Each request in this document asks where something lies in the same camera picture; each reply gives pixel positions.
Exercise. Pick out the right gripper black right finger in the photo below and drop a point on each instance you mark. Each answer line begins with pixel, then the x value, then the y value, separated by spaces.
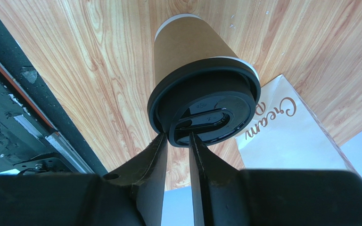
pixel 225 196

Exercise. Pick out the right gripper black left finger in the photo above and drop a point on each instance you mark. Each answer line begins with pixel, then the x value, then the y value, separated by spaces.
pixel 131 195

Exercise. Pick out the white paper takeout bag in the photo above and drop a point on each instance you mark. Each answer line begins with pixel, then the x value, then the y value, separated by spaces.
pixel 286 134

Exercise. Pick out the black plastic cup lid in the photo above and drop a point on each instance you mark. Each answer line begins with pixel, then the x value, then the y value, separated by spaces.
pixel 213 98

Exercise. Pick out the brown paper cup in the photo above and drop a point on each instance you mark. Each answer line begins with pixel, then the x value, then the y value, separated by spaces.
pixel 184 47

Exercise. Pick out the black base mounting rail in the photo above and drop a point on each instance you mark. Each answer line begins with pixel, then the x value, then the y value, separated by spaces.
pixel 36 135

